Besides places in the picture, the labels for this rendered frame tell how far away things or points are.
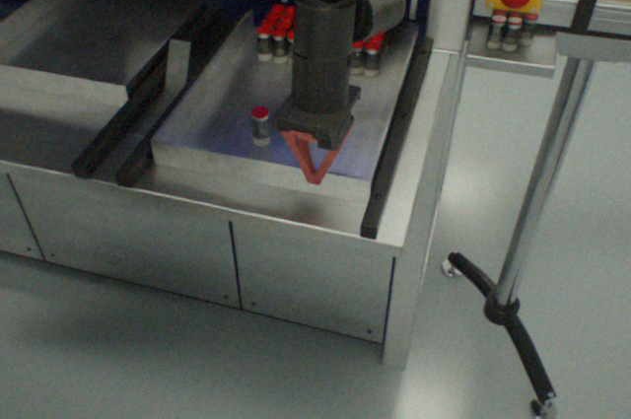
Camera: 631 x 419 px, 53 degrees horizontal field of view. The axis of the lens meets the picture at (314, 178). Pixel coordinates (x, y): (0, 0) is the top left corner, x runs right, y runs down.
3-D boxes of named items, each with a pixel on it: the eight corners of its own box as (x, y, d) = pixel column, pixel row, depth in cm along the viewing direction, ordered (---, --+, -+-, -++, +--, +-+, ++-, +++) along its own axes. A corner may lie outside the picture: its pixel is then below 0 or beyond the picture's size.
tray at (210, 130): (251, 28, 100) (249, 7, 97) (415, 50, 95) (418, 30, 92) (155, 163, 75) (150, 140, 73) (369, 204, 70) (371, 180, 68)
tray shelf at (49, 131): (69, -17, 116) (67, -27, 114) (455, 37, 101) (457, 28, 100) (-138, 142, 81) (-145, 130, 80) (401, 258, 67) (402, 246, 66)
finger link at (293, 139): (355, 168, 72) (362, 93, 67) (337, 201, 67) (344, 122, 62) (299, 156, 74) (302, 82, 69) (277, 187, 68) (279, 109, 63)
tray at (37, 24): (92, -24, 113) (87, -42, 111) (227, -5, 108) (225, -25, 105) (-37, 77, 89) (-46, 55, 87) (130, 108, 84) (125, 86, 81)
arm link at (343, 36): (282, -13, 57) (331, 2, 54) (329, -27, 62) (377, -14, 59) (280, 58, 61) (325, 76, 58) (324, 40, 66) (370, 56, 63)
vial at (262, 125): (255, 134, 79) (253, 106, 76) (272, 136, 79) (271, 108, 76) (250, 145, 78) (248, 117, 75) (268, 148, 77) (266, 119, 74)
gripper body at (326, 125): (361, 103, 68) (367, 36, 64) (334, 147, 60) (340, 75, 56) (304, 92, 70) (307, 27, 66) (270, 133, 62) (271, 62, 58)
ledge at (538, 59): (472, 22, 105) (474, 12, 104) (554, 33, 102) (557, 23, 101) (463, 65, 95) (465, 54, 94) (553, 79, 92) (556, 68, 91)
